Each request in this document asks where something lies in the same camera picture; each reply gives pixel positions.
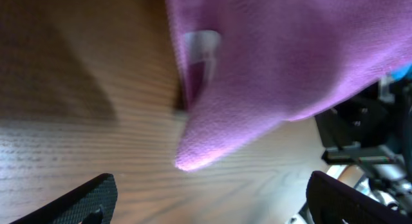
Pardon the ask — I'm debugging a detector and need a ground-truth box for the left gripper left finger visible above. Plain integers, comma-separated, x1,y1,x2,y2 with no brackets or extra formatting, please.
12,173,118,224

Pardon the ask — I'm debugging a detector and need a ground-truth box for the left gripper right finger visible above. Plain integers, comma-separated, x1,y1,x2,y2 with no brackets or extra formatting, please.
306,171,411,224

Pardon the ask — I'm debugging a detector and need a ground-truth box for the purple cloth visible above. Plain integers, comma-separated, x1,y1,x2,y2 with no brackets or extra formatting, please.
167,0,411,171

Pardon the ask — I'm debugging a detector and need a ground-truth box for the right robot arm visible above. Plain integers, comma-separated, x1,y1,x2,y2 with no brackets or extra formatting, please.
290,78,411,223

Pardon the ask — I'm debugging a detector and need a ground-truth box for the blue cloth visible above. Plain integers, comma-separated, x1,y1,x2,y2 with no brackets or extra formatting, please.
391,64,412,81

